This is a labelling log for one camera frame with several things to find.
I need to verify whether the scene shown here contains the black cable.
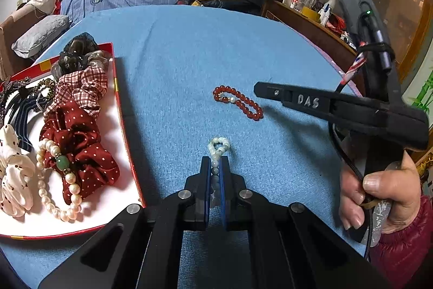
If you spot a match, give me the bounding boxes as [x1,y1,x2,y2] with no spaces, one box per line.
[330,121,373,262]

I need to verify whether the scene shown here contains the pearl bracelet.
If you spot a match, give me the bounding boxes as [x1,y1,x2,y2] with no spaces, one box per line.
[35,138,83,223]

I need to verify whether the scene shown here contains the dark mesh scrunchie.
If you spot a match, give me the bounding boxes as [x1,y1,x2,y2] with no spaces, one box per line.
[51,33,100,76]

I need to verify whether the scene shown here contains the wooden desk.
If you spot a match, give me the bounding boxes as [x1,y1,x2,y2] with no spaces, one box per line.
[262,0,369,96]

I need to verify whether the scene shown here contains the red bead bracelet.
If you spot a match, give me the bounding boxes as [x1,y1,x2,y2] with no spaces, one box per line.
[212,85,264,122]

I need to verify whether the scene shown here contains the grey pillow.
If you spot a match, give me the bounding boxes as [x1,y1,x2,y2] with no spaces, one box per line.
[12,15,71,59]

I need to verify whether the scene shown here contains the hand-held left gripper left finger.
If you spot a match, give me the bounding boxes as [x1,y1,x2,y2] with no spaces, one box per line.
[37,156,212,289]

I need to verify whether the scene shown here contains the dark beaded hair clip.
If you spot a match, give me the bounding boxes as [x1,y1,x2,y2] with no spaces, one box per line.
[0,77,32,103]

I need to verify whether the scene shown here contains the dark red dotted scrunchie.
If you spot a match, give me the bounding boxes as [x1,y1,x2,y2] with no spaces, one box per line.
[40,104,121,200]

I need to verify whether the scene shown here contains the blue blanket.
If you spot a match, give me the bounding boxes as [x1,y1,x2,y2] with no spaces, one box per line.
[0,5,370,289]

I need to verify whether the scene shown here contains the red rimmed white tray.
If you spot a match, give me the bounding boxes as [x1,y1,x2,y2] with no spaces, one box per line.
[0,43,148,241]

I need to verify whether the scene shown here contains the person's right forearm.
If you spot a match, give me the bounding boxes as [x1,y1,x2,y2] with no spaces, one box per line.
[368,194,433,289]

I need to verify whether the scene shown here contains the white dotted scrunchie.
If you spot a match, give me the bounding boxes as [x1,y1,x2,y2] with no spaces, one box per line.
[0,124,36,218]

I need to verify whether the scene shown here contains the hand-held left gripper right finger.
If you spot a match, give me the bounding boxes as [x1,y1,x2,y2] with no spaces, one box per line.
[219,155,393,289]

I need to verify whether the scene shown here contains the navy striped hair tie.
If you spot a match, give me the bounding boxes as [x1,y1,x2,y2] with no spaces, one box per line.
[5,91,48,153]

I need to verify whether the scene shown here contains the grey satin scrunchie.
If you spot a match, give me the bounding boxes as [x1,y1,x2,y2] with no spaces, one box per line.
[84,50,111,73]

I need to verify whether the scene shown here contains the white spray bottle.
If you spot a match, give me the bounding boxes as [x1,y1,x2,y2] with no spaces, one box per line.
[318,0,339,26]

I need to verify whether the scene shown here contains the brown sofa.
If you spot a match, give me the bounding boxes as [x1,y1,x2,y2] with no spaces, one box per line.
[0,6,44,80]

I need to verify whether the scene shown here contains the striped strap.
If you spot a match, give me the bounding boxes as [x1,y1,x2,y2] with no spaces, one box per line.
[340,51,369,87]

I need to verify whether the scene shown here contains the person's right hand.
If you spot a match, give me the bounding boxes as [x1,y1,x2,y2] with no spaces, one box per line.
[339,153,423,235]

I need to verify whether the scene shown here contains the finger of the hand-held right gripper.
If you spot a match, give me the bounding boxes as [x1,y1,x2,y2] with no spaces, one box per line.
[254,81,429,152]

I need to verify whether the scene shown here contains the red plaid scrunchie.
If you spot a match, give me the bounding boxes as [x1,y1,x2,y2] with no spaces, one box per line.
[43,67,109,122]

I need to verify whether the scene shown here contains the pale green bead bracelet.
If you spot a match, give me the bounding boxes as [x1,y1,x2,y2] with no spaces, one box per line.
[207,137,231,206]

